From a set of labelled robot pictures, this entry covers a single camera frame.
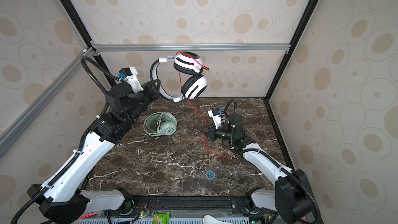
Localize mint green headphones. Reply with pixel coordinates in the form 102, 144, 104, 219
143, 112, 177, 137

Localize red headphone cable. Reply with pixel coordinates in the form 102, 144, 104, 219
175, 51, 234, 160

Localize white black red headphones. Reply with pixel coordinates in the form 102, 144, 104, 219
150, 51, 210, 103

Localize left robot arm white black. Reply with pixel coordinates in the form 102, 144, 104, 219
11, 56, 161, 224

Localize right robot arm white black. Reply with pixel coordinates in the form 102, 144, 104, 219
200, 99, 322, 224

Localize small blue tape roll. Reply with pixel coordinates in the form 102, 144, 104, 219
206, 170, 215, 181

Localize white spoon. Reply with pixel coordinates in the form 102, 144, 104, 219
203, 215, 232, 224

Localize green snack packet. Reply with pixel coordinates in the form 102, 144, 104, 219
153, 212, 170, 224

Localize pink marker pen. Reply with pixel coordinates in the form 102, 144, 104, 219
77, 212, 99, 220

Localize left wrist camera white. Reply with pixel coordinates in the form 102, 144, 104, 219
118, 67, 144, 93

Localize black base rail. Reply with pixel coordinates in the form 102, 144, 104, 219
74, 194, 324, 224

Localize horizontal aluminium rail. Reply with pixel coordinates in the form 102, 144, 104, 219
92, 43, 291, 53

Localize black vertical frame post left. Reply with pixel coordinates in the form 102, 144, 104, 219
59, 0, 110, 73

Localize black vertical frame post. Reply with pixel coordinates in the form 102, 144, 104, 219
264, 0, 319, 102
59, 0, 110, 73

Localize diagonal aluminium rail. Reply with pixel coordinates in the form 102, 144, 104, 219
1, 47, 94, 156

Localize black vertical frame post right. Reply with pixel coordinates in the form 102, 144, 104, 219
264, 0, 319, 102

